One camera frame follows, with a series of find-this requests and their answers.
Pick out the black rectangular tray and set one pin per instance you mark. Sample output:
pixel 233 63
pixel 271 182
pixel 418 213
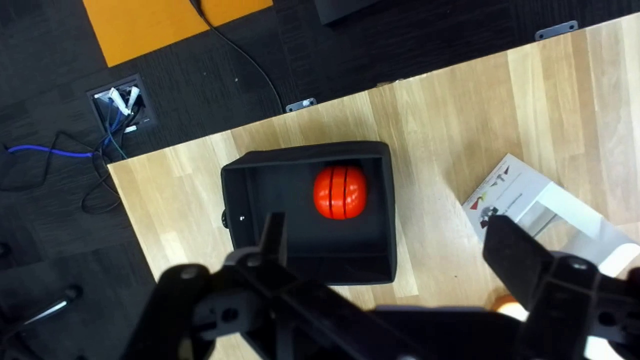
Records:
pixel 359 251

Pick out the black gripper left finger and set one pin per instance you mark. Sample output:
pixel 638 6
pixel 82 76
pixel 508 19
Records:
pixel 280 315

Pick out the red tomato toy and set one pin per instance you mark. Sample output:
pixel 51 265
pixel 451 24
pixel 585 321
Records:
pixel 341 193

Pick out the white open carton box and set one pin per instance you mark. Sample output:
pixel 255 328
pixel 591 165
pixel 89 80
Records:
pixel 549 213

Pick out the floor outlet box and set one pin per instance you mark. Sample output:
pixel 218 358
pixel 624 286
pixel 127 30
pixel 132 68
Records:
pixel 122 106

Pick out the orange floor mat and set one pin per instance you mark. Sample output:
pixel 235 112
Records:
pixel 132 28

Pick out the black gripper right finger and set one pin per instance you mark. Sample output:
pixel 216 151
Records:
pixel 567 297

